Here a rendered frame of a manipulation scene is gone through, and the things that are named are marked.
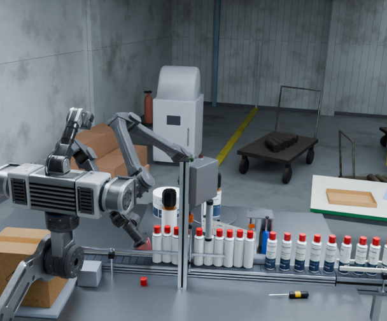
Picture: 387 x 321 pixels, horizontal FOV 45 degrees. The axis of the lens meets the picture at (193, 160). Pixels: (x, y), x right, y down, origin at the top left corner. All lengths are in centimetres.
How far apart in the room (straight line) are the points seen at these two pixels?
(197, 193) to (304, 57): 867
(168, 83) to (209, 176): 440
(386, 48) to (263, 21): 261
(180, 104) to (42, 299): 450
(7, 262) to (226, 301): 102
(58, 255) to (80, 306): 39
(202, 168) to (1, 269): 101
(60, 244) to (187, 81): 474
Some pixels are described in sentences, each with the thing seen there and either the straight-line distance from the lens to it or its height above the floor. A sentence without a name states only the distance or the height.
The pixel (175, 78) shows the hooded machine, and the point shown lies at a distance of 651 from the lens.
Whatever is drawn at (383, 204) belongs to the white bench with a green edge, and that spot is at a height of 80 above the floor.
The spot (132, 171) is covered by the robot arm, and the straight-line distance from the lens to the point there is 202.
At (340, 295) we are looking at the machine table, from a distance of 250.
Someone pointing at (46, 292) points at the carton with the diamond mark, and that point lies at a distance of 226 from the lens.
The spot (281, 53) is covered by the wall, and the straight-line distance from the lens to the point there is 1067.
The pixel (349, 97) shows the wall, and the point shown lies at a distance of 1076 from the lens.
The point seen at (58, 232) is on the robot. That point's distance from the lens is 196.
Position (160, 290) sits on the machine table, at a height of 83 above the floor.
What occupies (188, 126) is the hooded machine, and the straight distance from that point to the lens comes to 644.
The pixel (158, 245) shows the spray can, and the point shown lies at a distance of 246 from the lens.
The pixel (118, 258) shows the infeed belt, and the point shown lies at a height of 88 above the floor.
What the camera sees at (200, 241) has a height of 102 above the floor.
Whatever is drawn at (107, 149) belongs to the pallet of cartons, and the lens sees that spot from 600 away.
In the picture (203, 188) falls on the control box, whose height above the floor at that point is 136.
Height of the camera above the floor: 216
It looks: 18 degrees down
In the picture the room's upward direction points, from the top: 2 degrees clockwise
